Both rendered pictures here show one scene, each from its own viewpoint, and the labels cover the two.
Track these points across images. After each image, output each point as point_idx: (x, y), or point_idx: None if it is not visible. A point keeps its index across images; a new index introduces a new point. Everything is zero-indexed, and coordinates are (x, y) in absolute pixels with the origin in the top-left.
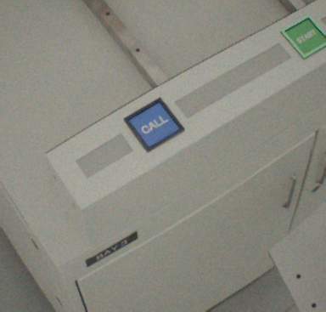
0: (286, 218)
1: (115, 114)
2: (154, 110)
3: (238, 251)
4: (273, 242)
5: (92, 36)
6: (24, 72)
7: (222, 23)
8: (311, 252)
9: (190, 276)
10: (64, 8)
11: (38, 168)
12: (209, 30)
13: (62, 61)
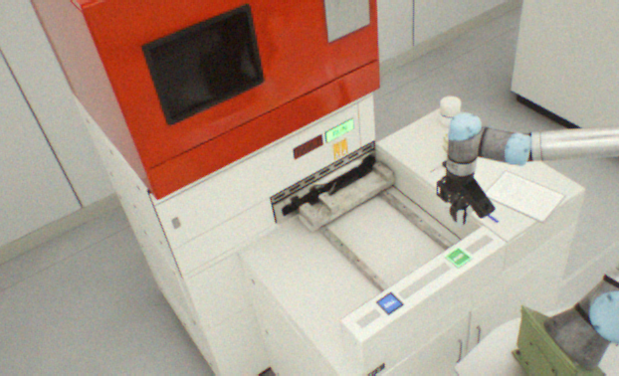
0: None
1: (371, 300)
2: (389, 297)
3: None
4: None
5: (351, 273)
6: (318, 290)
7: (414, 262)
8: (477, 367)
9: None
10: (334, 260)
11: (332, 335)
12: (407, 266)
13: (337, 284)
